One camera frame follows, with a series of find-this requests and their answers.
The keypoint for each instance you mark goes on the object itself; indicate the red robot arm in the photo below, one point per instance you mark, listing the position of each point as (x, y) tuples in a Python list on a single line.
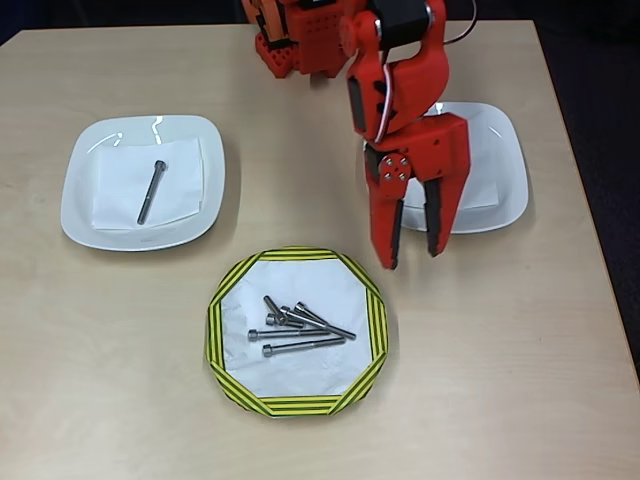
[(415, 85)]

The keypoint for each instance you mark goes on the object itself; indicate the orange table clamp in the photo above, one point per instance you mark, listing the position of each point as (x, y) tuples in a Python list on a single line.
[(260, 12)]

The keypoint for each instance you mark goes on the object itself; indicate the crumpled white paper sheet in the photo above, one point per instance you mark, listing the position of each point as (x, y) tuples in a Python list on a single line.
[(300, 375)]

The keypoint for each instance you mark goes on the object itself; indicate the yellow green striped paper plate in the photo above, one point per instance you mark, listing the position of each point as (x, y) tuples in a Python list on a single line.
[(380, 325)]

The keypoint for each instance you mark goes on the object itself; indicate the white paper napkin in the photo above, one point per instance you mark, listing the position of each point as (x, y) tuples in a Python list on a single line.
[(480, 195), (120, 200)]

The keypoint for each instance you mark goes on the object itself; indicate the white square ceramic plate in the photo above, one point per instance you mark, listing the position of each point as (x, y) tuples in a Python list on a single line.
[(510, 165), (80, 220)]

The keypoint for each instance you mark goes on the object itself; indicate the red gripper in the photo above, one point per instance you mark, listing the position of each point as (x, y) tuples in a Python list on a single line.
[(434, 150)]

